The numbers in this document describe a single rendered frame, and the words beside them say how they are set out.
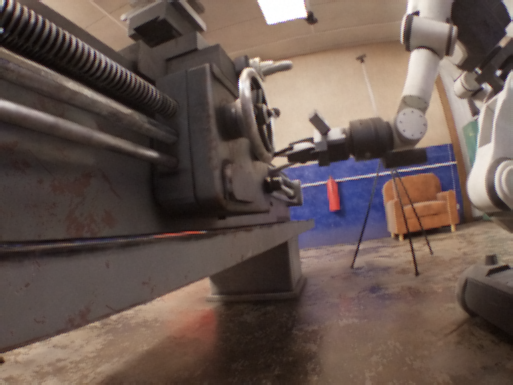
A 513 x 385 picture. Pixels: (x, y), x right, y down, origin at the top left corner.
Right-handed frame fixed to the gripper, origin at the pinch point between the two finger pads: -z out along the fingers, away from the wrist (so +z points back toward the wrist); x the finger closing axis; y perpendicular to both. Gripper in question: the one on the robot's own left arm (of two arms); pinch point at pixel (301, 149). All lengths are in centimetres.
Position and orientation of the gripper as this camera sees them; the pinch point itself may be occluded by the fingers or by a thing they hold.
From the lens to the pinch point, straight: 62.4
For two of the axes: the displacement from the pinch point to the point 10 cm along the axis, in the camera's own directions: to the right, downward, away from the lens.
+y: -2.5, -8.7, -4.3
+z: 9.5, -1.5, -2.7
